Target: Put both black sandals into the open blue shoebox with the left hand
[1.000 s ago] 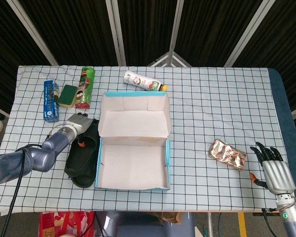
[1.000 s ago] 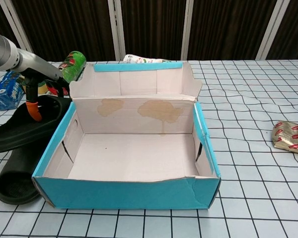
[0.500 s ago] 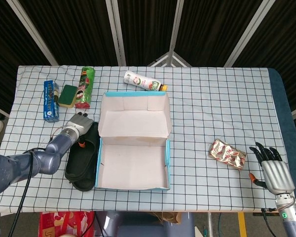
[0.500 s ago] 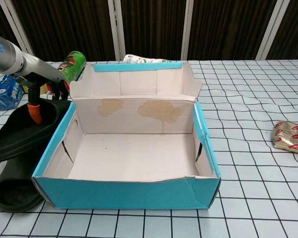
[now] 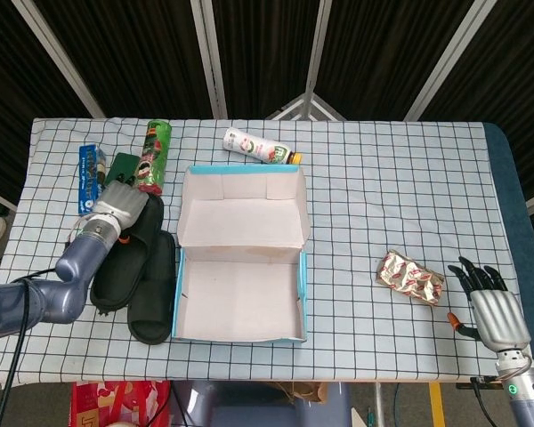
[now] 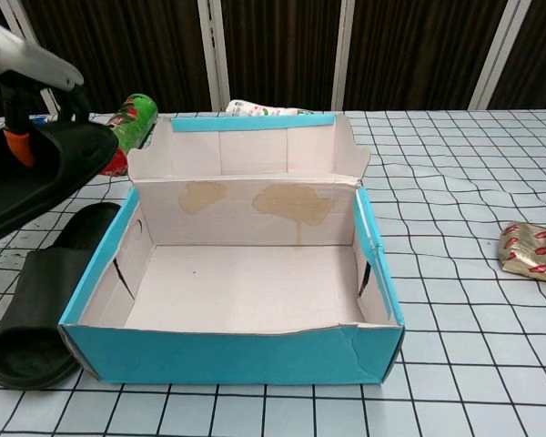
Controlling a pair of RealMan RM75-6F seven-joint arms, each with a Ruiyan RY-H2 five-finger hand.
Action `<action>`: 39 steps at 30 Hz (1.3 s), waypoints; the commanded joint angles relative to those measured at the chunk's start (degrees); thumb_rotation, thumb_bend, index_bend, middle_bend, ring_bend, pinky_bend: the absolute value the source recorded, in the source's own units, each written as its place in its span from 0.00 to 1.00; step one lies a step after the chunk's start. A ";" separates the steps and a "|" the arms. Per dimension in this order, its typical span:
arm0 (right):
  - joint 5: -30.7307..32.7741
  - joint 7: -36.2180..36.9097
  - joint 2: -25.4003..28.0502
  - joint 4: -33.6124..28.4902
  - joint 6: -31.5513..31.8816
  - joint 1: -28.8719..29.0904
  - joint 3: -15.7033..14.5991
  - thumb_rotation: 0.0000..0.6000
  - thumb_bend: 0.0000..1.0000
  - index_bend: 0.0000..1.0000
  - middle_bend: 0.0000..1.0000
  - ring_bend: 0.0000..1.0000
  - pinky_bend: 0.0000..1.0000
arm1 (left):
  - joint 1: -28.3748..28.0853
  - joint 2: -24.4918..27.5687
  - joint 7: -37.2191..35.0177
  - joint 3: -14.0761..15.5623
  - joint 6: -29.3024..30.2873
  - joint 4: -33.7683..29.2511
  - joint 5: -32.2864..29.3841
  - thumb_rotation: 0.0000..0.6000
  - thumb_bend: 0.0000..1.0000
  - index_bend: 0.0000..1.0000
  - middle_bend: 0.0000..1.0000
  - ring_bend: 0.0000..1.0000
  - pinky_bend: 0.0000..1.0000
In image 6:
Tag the white black checkered tablecloth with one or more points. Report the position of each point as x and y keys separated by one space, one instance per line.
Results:
x=437 y=341

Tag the white metal screen post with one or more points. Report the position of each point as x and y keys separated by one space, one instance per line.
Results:
x=346 y=54
x=493 y=59
x=50 y=98
x=214 y=54

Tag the gold red snack packet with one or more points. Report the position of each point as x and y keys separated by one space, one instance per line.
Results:
x=532 y=250

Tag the black slipper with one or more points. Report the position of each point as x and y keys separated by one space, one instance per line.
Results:
x=50 y=182
x=32 y=291

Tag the light blue shoe box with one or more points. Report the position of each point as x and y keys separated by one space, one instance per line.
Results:
x=209 y=355

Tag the green chips can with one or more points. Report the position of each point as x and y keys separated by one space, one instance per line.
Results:
x=136 y=118

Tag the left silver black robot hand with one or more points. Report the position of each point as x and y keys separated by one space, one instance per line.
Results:
x=27 y=54

